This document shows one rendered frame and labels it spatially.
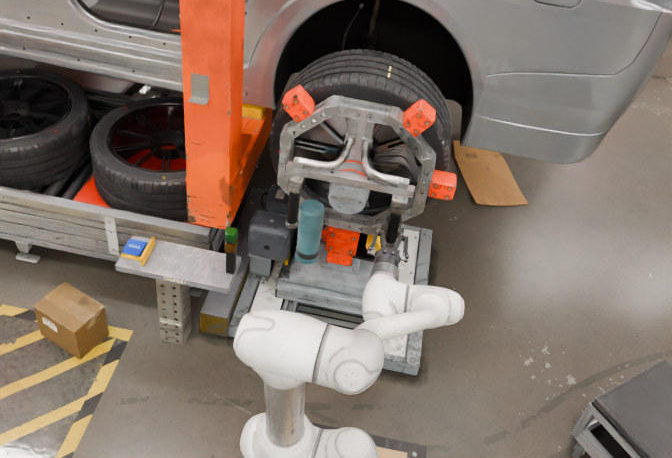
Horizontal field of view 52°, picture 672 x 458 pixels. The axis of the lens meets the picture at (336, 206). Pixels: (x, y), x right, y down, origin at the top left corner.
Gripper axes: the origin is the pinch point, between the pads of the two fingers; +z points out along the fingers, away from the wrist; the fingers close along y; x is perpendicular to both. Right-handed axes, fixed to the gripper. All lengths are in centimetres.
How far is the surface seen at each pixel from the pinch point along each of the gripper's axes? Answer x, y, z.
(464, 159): -81, 38, 160
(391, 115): 29.1, -7.9, 20.8
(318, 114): 24.1, -31.8, 20.5
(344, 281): -60, -13, 28
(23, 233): -66, -152, 21
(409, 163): 19.2, 0.9, 10.4
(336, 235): -27.8, -19.3, 19.7
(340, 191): 5.3, -19.5, 6.1
